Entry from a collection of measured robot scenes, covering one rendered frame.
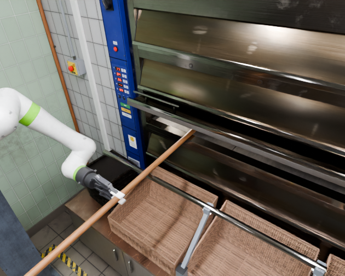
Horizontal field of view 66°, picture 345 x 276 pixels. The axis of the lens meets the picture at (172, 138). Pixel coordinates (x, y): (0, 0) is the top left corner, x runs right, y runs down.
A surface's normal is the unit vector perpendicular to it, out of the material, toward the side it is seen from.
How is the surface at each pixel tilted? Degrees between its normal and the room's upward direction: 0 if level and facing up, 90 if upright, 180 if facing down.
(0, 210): 90
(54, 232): 0
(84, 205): 0
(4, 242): 90
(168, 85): 70
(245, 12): 90
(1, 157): 90
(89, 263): 0
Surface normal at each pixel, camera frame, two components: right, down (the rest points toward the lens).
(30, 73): 0.80, 0.33
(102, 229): -0.04, -0.80
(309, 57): -0.58, 0.18
